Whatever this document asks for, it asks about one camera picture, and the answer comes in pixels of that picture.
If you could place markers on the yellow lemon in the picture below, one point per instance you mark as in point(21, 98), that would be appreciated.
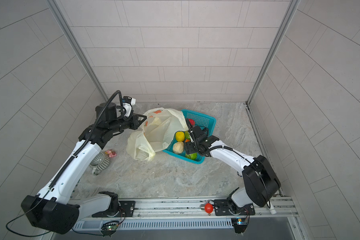
point(180, 136)

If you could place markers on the aluminium mounting rail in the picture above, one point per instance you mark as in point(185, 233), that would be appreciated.
point(189, 208)

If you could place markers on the circuit board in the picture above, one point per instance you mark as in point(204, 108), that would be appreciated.
point(111, 226)
point(240, 225)

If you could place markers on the left circuit board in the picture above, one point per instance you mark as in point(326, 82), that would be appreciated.
point(111, 226)

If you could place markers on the teal plastic basket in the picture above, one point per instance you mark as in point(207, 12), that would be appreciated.
point(202, 127)

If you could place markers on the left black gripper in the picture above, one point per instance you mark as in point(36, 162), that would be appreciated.
point(134, 122)

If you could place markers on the right circuit board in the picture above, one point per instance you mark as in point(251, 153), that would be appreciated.
point(240, 225)

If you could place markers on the green guava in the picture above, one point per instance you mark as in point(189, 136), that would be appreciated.
point(192, 156)

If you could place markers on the striped ceramic cup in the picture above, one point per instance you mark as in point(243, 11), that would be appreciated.
point(99, 163)

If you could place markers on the white marker pen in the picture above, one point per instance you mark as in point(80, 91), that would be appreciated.
point(272, 209)

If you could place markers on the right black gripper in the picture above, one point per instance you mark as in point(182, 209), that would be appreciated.
point(188, 147)

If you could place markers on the pink small toy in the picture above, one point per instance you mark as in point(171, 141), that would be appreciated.
point(111, 153)

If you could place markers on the cream plastic bag orange print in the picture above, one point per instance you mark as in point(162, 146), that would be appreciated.
point(156, 133)

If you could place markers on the red emergency stop button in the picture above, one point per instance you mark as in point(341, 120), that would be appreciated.
point(207, 207)

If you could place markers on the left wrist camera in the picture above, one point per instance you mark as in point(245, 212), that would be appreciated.
point(128, 104)

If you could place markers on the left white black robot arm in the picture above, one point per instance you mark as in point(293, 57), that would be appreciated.
point(52, 209)

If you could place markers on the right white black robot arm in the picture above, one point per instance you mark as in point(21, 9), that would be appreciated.
point(261, 182)

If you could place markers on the beige pear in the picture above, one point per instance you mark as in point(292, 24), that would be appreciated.
point(178, 148)

